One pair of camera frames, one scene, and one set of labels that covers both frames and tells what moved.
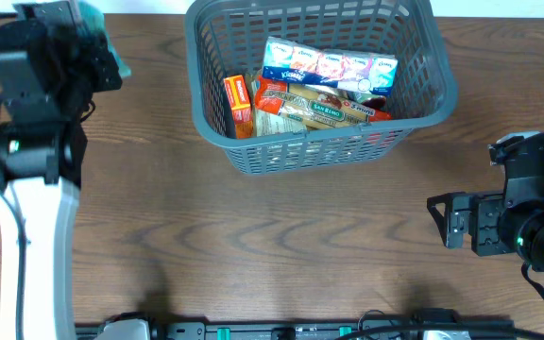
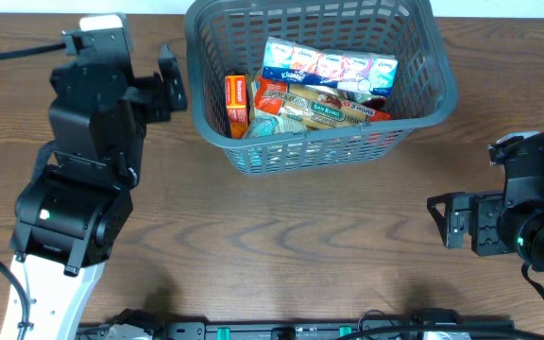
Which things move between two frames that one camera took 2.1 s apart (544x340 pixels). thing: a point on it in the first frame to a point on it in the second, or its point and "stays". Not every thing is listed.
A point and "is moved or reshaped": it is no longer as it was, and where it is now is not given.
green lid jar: (373, 101) stays
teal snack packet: (90, 16) to (271, 126)
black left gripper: (98, 59) to (144, 94)
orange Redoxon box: (237, 92) is moved or reshaped
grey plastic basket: (225, 41) stays
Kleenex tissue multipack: (296, 61) stays
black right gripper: (482, 223) stays
